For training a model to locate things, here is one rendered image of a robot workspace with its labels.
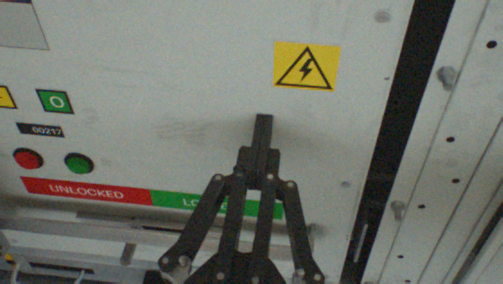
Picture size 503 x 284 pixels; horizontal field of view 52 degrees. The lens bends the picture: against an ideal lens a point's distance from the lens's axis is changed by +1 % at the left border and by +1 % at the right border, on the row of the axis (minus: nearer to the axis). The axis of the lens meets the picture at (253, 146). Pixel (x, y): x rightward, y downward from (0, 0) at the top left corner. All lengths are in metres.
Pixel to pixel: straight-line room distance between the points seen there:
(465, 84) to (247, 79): 0.19
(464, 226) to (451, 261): 0.08
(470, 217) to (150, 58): 0.38
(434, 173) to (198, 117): 0.25
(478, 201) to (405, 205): 0.07
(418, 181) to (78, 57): 0.36
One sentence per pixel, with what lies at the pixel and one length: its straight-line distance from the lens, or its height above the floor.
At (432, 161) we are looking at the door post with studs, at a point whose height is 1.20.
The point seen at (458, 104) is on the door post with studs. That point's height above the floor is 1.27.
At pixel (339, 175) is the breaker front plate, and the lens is 0.55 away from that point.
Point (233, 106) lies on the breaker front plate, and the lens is 0.49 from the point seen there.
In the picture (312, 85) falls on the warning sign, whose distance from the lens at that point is 0.46.
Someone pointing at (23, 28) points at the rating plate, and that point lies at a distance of 0.50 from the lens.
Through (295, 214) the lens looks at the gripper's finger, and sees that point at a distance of 0.42.
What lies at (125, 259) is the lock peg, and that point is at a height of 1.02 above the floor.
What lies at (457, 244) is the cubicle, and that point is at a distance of 0.67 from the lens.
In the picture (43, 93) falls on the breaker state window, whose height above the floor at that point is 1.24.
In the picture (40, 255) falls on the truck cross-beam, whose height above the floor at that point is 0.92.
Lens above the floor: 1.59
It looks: 48 degrees down
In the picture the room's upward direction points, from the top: straight up
